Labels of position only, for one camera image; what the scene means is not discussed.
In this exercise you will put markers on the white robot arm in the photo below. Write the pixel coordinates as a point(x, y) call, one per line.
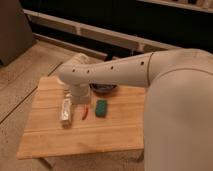
point(178, 107)

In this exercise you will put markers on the clear plastic bottle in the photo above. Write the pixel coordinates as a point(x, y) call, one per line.
point(66, 113)

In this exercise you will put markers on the white shelf rail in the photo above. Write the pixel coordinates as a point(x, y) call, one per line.
point(96, 33)

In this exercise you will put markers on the dark bowl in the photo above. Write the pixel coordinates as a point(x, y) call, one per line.
point(102, 88)

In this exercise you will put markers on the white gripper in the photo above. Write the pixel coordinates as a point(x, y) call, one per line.
point(80, 94)

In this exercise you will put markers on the wooden table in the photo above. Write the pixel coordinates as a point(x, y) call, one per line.
point(120, 130)

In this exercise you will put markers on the grey cabinet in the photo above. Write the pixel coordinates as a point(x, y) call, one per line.
point(16, 36)

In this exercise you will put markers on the red chili pepper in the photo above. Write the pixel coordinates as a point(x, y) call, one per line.
point(85, 112)

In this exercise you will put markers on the green sponge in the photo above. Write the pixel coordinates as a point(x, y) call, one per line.
point(101, 108)

